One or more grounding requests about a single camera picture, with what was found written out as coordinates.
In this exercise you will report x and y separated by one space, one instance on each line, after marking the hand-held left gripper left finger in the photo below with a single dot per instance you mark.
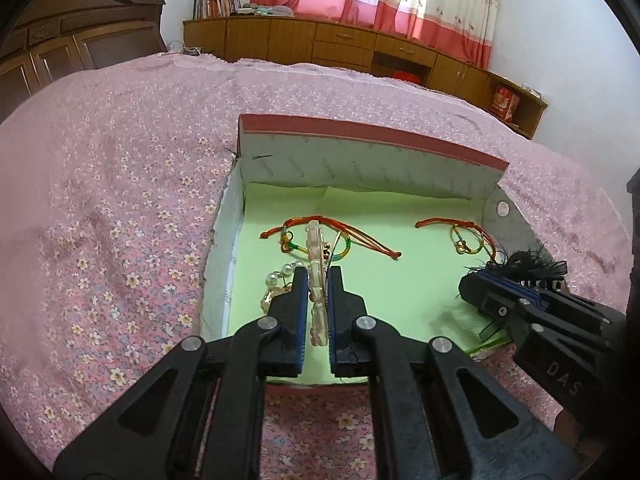
299 310

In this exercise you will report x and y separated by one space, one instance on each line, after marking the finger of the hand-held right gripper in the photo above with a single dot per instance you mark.
510 310
580 310

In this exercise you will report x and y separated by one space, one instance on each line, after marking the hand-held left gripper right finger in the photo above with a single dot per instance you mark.
336 310

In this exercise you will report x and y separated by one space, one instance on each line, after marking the pearl drop earring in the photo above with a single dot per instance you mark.
272 277

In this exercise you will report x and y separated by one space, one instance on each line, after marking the black feather hair clip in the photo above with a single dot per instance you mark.
530 262

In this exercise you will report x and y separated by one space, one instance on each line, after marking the pink hair clip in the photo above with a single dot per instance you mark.
315 260

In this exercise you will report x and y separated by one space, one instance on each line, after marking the pink cardboard box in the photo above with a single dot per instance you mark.
400 280

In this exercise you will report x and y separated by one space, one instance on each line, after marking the red snack bag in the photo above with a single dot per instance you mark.
505 102

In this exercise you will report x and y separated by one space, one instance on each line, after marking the pink floral blanket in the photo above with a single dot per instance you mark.
100 210

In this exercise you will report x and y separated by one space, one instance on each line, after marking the red packet in cabinet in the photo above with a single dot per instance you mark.
407 77

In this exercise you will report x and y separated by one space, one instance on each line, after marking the long wooden cabinet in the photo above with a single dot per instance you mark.
300 40

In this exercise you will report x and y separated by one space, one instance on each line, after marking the folded clothes pile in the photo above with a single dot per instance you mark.
267 10

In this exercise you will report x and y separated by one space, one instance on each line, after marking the row of books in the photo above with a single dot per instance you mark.
215 5

